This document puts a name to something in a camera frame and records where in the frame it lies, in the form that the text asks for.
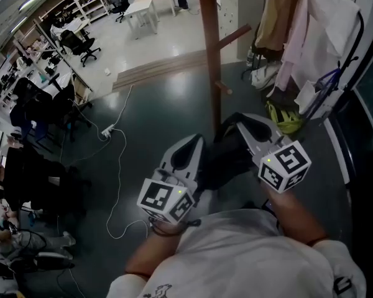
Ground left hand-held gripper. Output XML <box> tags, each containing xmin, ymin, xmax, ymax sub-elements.
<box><xmin>136</xmin><ymin>134</ymin><xmax>206</xmax><ymax>225</ymax></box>

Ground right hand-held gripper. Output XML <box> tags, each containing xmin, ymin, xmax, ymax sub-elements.
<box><xmin>236</xmin><ymin>113</ymin><xmax>312</xmax><ymax>194</ymax></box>

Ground wooden coat stand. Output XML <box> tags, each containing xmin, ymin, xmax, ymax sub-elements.
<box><xmin>196</xmin><ymin>0</ymin><xmax>252</xmax><ymax>135</ymax></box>

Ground person's right forearm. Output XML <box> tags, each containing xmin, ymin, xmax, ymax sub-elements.
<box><xmin>260</xmin><ymin>187</ymin><xmax>329</xmax><ymax>246</ymax></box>

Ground person's left forearm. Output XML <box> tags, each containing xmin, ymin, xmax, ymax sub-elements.
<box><xmin>124</xmin><ymin>220</ymin><xmax>188</xmax><ymax>276</ymax></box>

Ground yellow-green bag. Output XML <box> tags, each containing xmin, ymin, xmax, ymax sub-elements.
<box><xmin>264</xmin><ymin>100</ymin><xmax>306</xmax><ymax>135</ymax></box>

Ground white floor bag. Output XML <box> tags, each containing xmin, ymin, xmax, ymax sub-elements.
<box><xmin>249</xmin><ymin>65</ymin><xmax>281</xmax><ymax>90</ymax></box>

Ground white power strip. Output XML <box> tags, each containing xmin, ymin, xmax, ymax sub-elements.
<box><xmin>100</xmin><ymin>123</ymin><xmax>117</xmax><ymax>138</ymax></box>

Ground wooden floor step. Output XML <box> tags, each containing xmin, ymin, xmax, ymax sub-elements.
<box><xmin>111</xmin><ymin>49</ymin><xmax>211</xmax><ymax>92</ymax></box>

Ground pink garment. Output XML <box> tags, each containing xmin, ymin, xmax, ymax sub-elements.
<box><xmin>274</xmin><ymin>0</ymin><xmax>313</xmax><ymax>90</ymax></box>

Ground black framed glass door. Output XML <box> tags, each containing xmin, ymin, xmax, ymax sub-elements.
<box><xmin>325</xmin><ymin>26</ymin><xmax>373</xmax><ymax>192</ymax></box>

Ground person's white t-shirt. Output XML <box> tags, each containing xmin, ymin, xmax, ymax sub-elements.
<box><xmin>107</xmin><ymin>209</ymin><xmax>368</xmax><ymax>298</ymax></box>

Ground beige coat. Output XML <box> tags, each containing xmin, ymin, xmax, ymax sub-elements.
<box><xmin>254</xmin><ymin>0</ymin><xmax>303</xmax><ymax>63</ymax></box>

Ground black mesh office chair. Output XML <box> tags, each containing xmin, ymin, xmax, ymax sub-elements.
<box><xmin>60</xmin><ymin>29</ymin><xmax>102</xmax><ymax>68</ymax></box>
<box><xmin>3</xmin><ymin>143</ymin><xmax>92</xmax><ymax>217</ymax></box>
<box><xmin>51</xmin><ymin>83</ymin><xmax>94</xmax><ymax>143</ymax></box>
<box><xmin>111</xmin><ymin>0</ymin><xmax>132</xmax><ymax>24</ymax></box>
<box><xmin>13</xmin><ymin>76</ymin><xmax>55</xmax><ymax>108</ymax></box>

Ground white cabinet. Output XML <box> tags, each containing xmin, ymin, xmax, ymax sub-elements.
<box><xmin>216</xmin><ymin>0</ymin><xmax>239</xmax><ymax>63</ymax></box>

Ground white garment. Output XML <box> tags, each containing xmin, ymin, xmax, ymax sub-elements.
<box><xmin>307</xmin><ymin>0</ymin><xmax>362</xmax><ymax>59</ymax></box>

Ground white desk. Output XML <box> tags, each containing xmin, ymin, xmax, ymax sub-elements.
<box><xmin>124</xmin><ymin>0</ymin><xmax>178</xmax><ymax>41</ymax></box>

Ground grey cloth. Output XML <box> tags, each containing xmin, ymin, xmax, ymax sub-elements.
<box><xmin>17</xmin><ymin>230</ymin><xmax>78</xmax><ymax>251</ymax></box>

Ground blue chair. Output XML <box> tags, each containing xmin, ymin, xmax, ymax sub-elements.
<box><xmin>10</xmin><ymin>102</ymin><xmax>50</xmax><ymax>146</ymax></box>

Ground white rimmed black basket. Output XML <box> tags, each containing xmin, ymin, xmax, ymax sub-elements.
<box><xmin>33</xmin><ymin>251</ymin><xmax>76</xmax><ymax>272</ymax></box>

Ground white workbench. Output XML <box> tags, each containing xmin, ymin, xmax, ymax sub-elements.
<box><xmin>0</xmin><ymin>21</ymin><xmax>93</xmax><ymax>106</ymax></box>

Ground white shelf unit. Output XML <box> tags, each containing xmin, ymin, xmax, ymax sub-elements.
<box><xmin>38</xmin><ymin>0</ymin><xmax>111</xmax><ymax>25</ymax></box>

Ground white bag with blue handles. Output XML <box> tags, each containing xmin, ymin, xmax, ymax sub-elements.
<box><xmin>294</xmin><ymin>69</ymin><xmax>343</xmax><ymax>121</ymax></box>

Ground black wrist cord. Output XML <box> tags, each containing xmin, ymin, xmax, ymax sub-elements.
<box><xmin>147</xmin><ymin>217</ymin><xmax>203</xmax><ymax>237</ymax></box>

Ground long white cable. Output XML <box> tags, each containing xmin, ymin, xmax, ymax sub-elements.
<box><xmin>105</xmin><ymin>128</ymin><xmax>150</xmax><ymax>240</ymax></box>
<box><xmin>67</xmin><ymin>99</ymin><xmax>110</xmax><ymax>140</ymax></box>
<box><xmin>111</xmin><ymin>84</ymin><xmax>135</xmax><ymax>129</ymax></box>

